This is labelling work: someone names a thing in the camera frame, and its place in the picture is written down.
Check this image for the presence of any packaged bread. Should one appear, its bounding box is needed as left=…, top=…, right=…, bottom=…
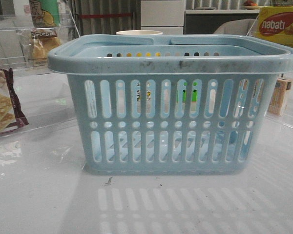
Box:
left=19, top=29, right=62, bottom=66

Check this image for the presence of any light blue plastic basket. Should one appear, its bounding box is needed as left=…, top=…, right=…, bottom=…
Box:
left=48, top=34, right=293, bottom=175

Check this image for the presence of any white paper cup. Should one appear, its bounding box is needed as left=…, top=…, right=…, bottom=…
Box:
left=116, top=30, right=163, bottom=36

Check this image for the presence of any white drawer cabinet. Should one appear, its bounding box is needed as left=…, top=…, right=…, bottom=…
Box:
left=141, top=0, right=186, bottom=35

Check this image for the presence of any beige armchair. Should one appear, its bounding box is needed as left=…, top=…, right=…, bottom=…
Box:
left=213, top=19, right=257, bottom=36

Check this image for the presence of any small beige carton box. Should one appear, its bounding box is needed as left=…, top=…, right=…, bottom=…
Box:
left=268, top=78, right=292, bottom=116

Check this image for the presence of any clear acrylic stand right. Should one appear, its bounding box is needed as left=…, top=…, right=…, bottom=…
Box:
left=245, top=18, right=293, bottom=134

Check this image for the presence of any brown cracker snack packet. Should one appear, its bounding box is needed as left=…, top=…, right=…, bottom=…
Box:
left=0, top=68, right=29, bottom=134

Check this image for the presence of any clear acrylic shelf left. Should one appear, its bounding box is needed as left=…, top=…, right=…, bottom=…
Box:
left=0, top=12, right=80, bottom=77

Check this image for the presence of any green yellow snack bag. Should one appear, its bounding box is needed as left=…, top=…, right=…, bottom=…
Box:
left=29, top=0, right=60, bottom=28

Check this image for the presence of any yellow nabati wafer box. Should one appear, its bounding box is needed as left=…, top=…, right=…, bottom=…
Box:
left=254, top=6, right=293, bottom=47

